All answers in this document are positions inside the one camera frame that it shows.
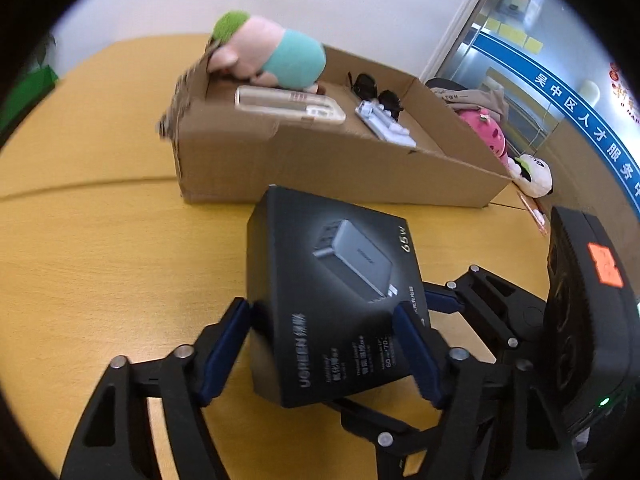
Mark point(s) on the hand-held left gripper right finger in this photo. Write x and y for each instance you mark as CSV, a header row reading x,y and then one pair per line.
x,y
420,355

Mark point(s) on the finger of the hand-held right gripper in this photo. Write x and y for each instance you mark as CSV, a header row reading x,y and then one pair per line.
x,y
385,430
490,305

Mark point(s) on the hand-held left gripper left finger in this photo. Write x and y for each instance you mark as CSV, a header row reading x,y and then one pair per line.
x,y
225,350

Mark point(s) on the black charger box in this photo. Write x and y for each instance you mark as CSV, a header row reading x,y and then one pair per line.
x,y
325,285

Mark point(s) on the brown cardboard box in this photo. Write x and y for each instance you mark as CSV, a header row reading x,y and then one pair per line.
x,y
310,165

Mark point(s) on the pink pig plush toy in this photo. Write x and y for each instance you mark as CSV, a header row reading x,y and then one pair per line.
x,y
280,52

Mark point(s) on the yellow wooden desktop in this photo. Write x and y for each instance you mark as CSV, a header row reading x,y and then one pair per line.
x,y
100,260

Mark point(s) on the panda plush toy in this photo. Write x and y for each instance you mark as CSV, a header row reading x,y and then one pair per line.
x,y
535,175

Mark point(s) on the pink strawberry plush toy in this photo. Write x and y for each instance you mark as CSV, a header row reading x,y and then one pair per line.
x,y
487,132

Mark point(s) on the beige printed cloth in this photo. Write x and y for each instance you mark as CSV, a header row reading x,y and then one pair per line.
x,y
475,100

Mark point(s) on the blue banner strip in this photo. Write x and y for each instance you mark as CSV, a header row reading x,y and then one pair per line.
x,y
575,105

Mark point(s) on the black chair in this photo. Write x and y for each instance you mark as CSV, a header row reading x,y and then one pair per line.
x,y
442,82

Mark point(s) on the black sunglasses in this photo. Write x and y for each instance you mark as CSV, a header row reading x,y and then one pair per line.
x,y
370,91

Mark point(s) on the clear plastic pencil case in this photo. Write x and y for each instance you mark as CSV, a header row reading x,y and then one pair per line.
x,y
285,105

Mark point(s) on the glass door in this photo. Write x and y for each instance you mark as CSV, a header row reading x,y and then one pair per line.
x,y
565,25

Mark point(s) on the green cloth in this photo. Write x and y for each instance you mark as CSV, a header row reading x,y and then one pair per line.
x,y
27,97

